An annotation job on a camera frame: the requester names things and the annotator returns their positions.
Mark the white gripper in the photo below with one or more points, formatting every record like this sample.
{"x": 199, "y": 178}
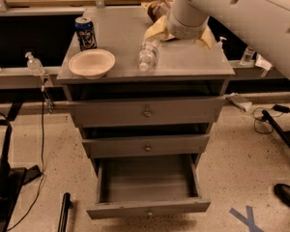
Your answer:
{"x": 183, "y": 33}

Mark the clear plastic water bottle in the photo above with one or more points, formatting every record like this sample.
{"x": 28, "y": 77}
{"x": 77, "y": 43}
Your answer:
{"x": 148, "y": 55}

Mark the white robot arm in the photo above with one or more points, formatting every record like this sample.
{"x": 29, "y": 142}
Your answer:
{"x": 262, "y": 24}

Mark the right hand sanitizer bottle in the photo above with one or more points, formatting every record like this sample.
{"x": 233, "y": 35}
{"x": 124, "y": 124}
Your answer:
{"x": 221, "y": 41}

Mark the hand sanitizer bottle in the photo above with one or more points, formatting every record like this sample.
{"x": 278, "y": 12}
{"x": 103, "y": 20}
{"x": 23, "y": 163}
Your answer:
{"x": 34, "y": 65}
{"x": 221, "y": 41}

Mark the background water bottle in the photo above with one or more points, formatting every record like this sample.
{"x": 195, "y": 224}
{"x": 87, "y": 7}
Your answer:
{"x": 247, "y": 56}

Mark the grey wooden drawer cabinet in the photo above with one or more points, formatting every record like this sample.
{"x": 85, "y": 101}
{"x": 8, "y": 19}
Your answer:
{"x": 184, "y": 70}

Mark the grey top drawer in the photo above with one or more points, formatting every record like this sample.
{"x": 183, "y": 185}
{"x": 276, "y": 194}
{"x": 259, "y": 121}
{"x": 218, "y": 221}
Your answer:
{"x": 146, "y": 112}

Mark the grey middle drawer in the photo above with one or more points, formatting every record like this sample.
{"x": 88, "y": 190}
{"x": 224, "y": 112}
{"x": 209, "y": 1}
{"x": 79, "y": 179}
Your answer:
{"x": 138, "y": 146}

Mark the left hand sanitizer bottle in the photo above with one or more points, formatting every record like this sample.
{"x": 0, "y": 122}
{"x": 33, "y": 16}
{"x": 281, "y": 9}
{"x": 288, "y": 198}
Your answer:
{"x": 34, "y": 65}

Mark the grey open bottom drawer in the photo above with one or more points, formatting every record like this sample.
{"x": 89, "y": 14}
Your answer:
{"x": 147, "y": 187}

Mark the brown chip bag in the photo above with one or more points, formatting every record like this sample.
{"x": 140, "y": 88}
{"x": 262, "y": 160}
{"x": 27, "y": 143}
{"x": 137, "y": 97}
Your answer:
{"x": 156, "y": 9}

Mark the white paper packet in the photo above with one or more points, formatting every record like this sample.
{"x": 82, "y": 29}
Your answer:
{"x": 263, "y": 63}

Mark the grey booklet on floor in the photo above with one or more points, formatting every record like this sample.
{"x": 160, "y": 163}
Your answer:
{"x": 240, "y": 101}

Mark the white paper bowl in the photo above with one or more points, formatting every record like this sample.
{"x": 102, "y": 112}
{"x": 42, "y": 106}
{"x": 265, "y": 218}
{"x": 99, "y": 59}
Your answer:
{"x": 92, "y": 64}

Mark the blue soda can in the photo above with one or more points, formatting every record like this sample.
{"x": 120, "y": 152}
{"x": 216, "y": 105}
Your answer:
{"x": 85, "y": 31}

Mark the black metal leg right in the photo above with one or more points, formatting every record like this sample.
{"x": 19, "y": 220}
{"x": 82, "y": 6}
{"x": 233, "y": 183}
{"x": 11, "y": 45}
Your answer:
{"x": 284, "y": 134}

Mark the black shoe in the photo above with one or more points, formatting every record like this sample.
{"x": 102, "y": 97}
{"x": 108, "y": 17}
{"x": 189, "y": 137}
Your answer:
{"x": 282, "y": 191}

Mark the blue tape mark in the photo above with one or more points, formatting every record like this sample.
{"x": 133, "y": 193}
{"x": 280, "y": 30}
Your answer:
{"x": 247, "y": 220}

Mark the black tube on floor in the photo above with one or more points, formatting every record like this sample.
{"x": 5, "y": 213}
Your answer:
{"x": 63, "y": 219}

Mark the black stand base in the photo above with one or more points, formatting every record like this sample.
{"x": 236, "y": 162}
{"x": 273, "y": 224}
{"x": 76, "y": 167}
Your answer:
{"x": 11, "y": 180}

